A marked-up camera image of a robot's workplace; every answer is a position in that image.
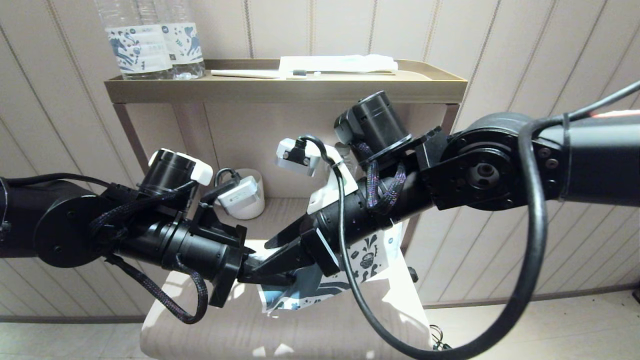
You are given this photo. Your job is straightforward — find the white blue horse pouch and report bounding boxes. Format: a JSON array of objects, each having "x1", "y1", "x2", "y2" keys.
[{"x1": 247, "y1": 220, "x2": 405, "y2": 315}]

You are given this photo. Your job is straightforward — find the white ribbed mug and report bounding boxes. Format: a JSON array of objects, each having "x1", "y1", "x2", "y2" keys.
[{"x1": 220, "y1": 168, "x2": 266, "y2": 221}]

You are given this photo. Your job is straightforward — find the brown open shelf cabinet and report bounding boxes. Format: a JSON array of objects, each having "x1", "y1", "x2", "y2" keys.
[{"x1": 104, "y1": 59, "x2": 469, "y2": 251}]

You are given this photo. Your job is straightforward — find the white blue packet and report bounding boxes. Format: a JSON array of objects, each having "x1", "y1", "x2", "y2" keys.
[{"x1": 278, "y1": 54, "x2": 399, "y2": 75}]

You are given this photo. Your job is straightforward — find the white toothbrush dark bristles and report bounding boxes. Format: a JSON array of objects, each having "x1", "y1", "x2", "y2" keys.
[{"x1": 210, "y1": 69, "x2": 322, "y2": 81}]

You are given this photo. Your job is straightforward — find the large water bottle horse label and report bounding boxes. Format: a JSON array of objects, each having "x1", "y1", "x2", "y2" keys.
[
  {"x1": 155, "y1": 0, "x2": 206, "y2": 80},
  {"x1": 94, "y1": 0, "x2": 175, "y2": 81}
]

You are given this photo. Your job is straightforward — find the braided black right arm cable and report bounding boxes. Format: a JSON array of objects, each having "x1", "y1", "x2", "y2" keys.
[{"x1": 357, "y1": 142, "x2": 407, "y2": 216}]

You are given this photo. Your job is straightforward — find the braided black arm cable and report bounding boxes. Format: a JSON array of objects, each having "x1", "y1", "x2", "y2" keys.
[
  {"x1": 90, "y1": 182, "x2": 209, "y2": 325},
  {"x1": 357, "y1": 142, "x2": 407, "y2": 216}
]

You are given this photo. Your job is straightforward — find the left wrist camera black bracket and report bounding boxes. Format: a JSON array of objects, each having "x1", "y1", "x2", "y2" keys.
[{"x1": 192, "y1": 168, "x2": 260, "y2": 236}]

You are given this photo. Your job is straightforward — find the braided black left arm cable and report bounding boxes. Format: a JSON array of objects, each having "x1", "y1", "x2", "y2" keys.
[{"x1": 90, "y1": 182, "x2": 209, "y2": 325}]

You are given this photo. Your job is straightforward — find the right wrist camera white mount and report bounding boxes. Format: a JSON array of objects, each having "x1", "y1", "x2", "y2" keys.
[{"x1": 275, "y1": 137, "x2": 360, "y2": 215}]

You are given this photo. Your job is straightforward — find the black connector with wires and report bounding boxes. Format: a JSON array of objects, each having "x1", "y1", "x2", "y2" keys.
[{"x1": 430, "y1": 325, "x2": 451, "y2": 351}]

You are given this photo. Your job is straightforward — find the left camera smooth black cable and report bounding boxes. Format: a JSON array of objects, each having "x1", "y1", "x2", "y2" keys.
[{"x1": 0, "y1": 168, "x2": 241, "y2": 193}]

